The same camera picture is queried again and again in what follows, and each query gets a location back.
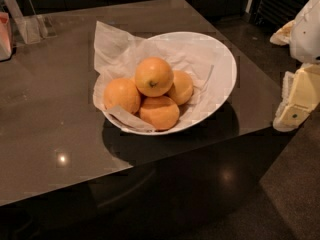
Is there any orange with stem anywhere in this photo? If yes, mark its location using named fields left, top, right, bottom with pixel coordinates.
left=135, top=57, right=174, bottom=97

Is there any white crumpled paper liner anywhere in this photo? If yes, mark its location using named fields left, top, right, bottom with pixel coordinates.
left=92, top=20, right=234, bottom=133

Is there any white rounded gripper body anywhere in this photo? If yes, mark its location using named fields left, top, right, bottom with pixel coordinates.
left=289, top=0, right=320, bottom=64

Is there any left orange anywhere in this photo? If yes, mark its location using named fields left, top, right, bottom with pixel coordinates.
left=103, top=78, right=141, bottom=114

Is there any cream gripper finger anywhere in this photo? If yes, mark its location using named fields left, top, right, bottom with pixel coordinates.
left=270, top=20, right=295, bottom=46
left=273, top=63, right=320, bottom=132

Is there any dark slatted appliance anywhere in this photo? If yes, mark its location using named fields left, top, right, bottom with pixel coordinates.
left=248, top=0, right=308, bottom=27

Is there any white bowl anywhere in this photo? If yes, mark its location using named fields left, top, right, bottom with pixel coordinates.
left=98, top=31, right=238, bottom=136

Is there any right back orange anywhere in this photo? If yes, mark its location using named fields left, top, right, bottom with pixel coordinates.
left=167, top=70, right=193, bottom=105

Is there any front orange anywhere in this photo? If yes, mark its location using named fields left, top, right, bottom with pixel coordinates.
left=139, top=96, right=180, bottom=131

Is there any pink white container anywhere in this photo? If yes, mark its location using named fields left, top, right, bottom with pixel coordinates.
left=0, top=12, right=12, bottom=61

